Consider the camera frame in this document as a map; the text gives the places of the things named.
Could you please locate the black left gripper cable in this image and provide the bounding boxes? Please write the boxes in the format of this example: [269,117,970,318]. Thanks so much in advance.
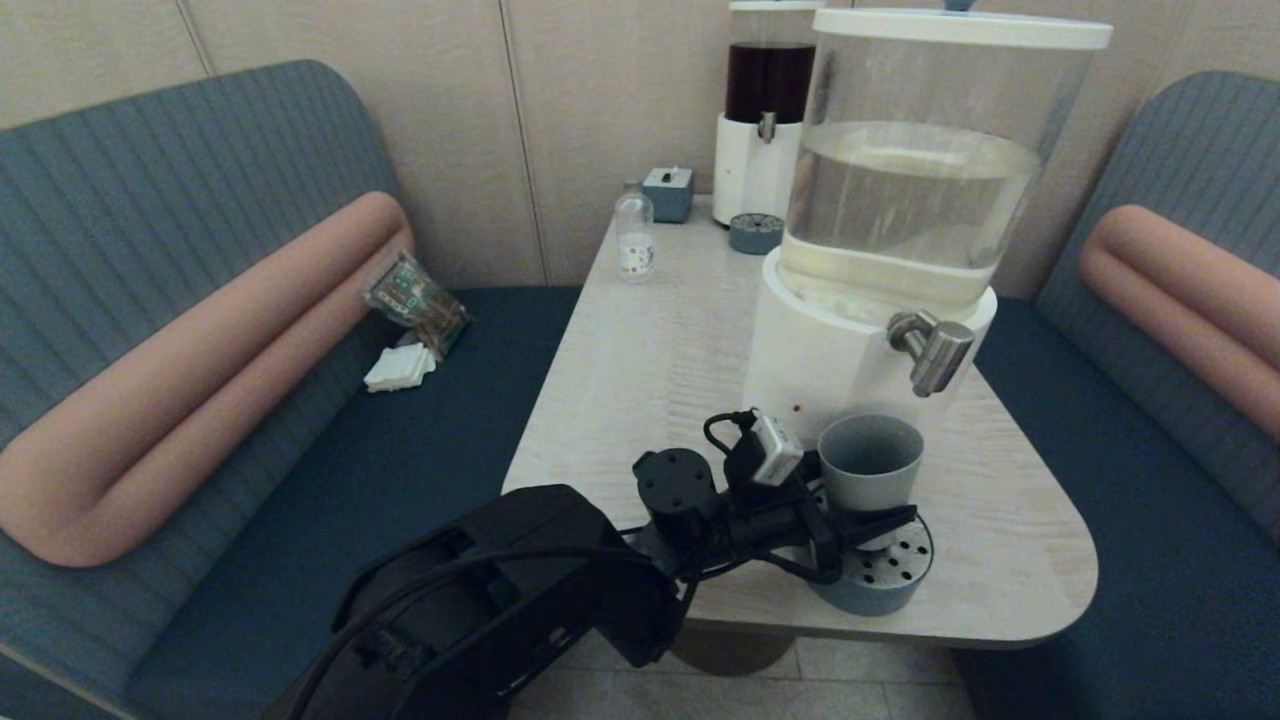
[765,540,843,587]

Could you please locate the small blue steel drip tray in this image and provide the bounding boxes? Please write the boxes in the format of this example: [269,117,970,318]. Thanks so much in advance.
[728,213,786,256]

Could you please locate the dark drink dispenser white base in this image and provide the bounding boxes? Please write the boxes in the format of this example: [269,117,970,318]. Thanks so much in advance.
[712,0,826,229]

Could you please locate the steel water dispenser tap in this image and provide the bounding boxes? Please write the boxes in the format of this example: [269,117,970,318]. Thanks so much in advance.
[887,310,976,398]

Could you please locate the grey plastic cup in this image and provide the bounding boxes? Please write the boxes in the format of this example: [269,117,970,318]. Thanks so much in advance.
[818,414,925,513]

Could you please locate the clear green snack packet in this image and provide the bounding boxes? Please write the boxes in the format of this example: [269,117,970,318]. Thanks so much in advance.
[362,250,471,357]

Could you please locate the blue ribbed booth sofa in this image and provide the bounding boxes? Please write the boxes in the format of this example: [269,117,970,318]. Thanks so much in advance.
[0,58,581,720]
[950,70,1280,720]

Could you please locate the clear plastic bottle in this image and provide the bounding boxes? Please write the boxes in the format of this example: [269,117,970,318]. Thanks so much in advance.
[614,180,656,285]

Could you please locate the black left camera cable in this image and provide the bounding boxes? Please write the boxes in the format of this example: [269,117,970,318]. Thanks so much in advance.
[702,409,759,463]

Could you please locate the pink bolster cushion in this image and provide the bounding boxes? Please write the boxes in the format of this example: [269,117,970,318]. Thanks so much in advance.
[0,191,416,568]
[1078,205,1280,446]

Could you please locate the white folded napkins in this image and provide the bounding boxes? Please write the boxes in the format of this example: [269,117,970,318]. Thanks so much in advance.
[364,343,438,393]

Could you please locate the clear water dispenser white base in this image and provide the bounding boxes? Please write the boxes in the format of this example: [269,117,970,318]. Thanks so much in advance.
[742,0,1114,476]

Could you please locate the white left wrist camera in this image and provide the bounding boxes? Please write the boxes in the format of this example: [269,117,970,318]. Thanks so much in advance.
[750,408,805,487]

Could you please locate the large blue steel drip tray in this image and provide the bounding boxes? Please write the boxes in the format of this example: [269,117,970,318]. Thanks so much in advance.
[805,480,936,616]

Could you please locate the blue-grey tissue box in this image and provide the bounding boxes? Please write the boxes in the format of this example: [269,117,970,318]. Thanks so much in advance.
[642,166,695,224]

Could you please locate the bronze table pedestal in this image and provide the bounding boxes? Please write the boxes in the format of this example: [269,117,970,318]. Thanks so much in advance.
[668,625,799,678]

